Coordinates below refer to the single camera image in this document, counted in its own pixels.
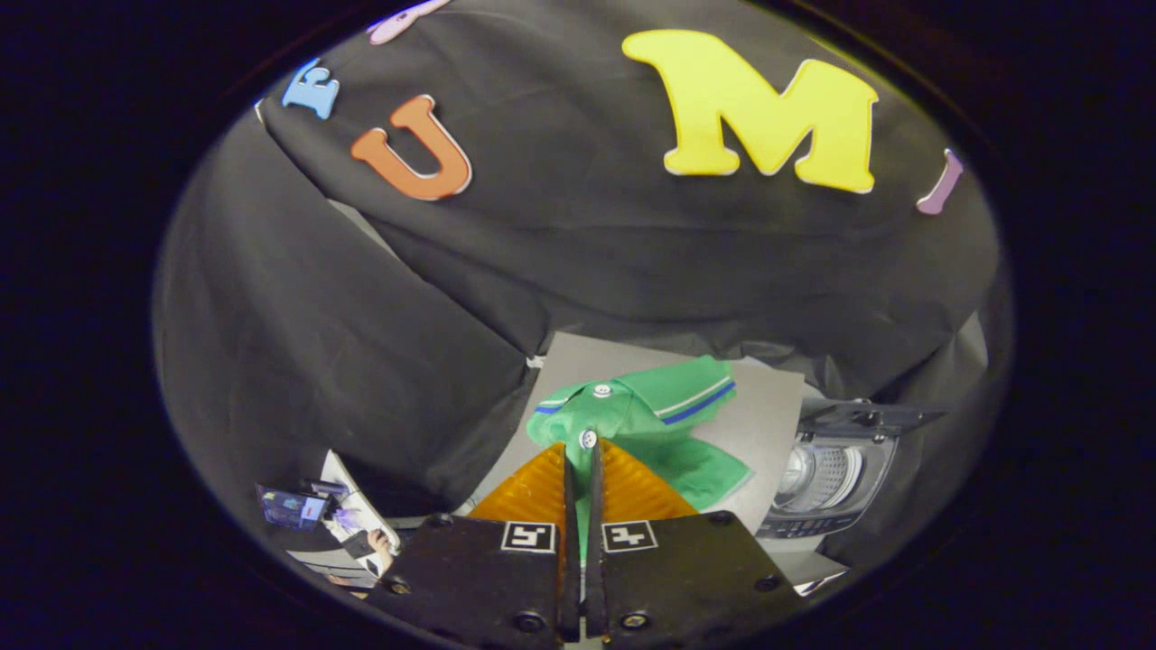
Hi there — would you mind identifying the small colourful screen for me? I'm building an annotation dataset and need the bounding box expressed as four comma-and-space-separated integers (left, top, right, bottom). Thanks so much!
256, 484, 331, 531

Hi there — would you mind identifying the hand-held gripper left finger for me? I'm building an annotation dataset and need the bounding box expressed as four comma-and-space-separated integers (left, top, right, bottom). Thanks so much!
366, 441, 581, 644

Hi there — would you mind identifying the transparent washing machine lid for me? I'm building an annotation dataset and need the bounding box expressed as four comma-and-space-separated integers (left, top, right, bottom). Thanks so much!
799, 400, 949, 441

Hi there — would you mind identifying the white and blue poster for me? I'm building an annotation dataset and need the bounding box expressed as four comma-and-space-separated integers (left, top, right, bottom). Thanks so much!
321, 450, 401, 579

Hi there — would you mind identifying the grey cabinet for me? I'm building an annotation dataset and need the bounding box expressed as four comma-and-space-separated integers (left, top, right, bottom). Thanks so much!
456, 331, 806, 535

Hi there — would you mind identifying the green polo shirt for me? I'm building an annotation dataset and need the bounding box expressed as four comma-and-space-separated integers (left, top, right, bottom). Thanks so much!
527, 355, 755, 561

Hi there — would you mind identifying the dark grey washing machine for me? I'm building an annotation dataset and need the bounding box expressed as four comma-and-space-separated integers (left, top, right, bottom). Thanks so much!
757, 432, 901, 543

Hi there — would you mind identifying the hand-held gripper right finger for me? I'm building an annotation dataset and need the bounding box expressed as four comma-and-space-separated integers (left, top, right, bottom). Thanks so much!
585, 439, 805, 644

